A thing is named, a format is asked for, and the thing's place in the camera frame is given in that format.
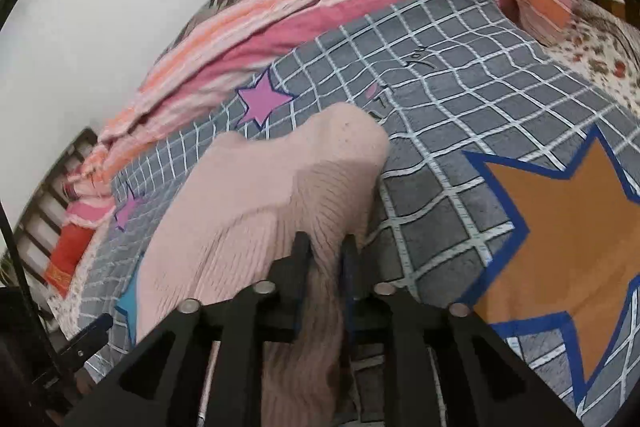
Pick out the pink striped quilt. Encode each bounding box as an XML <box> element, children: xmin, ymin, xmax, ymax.
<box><xmin>62</xmin><ymin>0</ymin><xmax>512</xmax><ymax>228</ymax></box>

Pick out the grey checked star blanket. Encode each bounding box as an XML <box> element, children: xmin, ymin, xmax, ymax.
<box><xmin>55</xmin><ymin>0</ymin><xmax>640</xmax><ymax>427</ymax></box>

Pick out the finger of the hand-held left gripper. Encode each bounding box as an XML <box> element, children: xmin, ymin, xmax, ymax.
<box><xmin>54</xmin><ymin>313</ymin><xmax>115</xmax><ymax>374</ymax></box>

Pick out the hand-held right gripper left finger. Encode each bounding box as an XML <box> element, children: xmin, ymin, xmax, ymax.
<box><xmin>64</xmin><ymin>231</ymin><xmax>314</xmax><ymax>427</ymax></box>

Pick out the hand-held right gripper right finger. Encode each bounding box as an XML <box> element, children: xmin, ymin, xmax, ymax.
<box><xmin>342</xmin><ymin>234</ymin><xmax>587</xmax><ymax>427</ymax></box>

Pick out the pink ribbed sweater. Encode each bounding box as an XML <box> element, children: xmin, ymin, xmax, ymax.
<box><xmin>135</xmin><ymin>102</ymin><xmax>391</xmax><ymax>427</ymax></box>

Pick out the dark wooden headboard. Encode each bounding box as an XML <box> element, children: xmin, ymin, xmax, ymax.
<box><xmin>10</xmin><ymin>127</ymin><xmax>101</xmax><ymax>290</ymax></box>

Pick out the black cable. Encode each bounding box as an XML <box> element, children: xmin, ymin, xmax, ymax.
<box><xmin>0</xmin><ymin>202</ymin><xmax>57</xmax><ymax>344</ymax></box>

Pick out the red embroidered pillow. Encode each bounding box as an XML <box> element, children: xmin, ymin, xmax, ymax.
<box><xmin>44</xmin><ymin>224</ymin><xmax>97</xmax><ymax>299</ymax></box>

